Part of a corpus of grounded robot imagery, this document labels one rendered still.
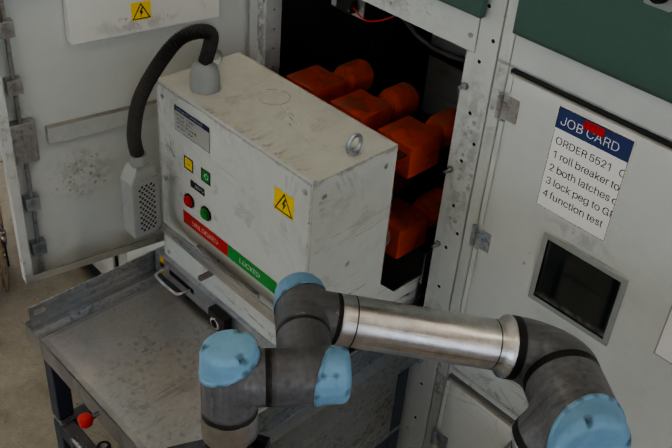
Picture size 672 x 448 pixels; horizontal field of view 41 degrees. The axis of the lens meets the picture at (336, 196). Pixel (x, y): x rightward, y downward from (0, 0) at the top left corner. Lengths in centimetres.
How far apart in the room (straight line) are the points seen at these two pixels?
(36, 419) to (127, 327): 104
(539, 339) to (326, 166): 53
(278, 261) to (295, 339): 61
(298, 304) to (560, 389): 38
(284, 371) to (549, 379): 38
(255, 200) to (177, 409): 47
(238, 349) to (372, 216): 71
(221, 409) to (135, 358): 89
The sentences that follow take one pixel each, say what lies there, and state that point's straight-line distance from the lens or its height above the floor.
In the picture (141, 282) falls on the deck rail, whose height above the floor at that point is 85.
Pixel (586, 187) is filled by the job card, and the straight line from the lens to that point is 161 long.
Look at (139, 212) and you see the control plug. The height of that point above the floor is 112.
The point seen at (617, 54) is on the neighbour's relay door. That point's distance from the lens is 150.
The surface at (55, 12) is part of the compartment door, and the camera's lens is 198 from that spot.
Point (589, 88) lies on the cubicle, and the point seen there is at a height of 160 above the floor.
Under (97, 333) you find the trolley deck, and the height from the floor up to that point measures 85.
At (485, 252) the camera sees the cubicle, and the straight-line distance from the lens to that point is 183.
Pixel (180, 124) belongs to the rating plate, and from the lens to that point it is 189.
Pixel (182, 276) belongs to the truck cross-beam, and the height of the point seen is 92.
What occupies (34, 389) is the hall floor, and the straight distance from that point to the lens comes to 319.
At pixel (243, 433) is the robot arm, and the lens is 120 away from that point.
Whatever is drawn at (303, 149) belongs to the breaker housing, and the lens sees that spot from 169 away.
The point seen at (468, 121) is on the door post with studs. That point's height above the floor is 143.
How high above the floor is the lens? 229
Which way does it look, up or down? 35 degrees down
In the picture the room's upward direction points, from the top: 5 degrees clockwise
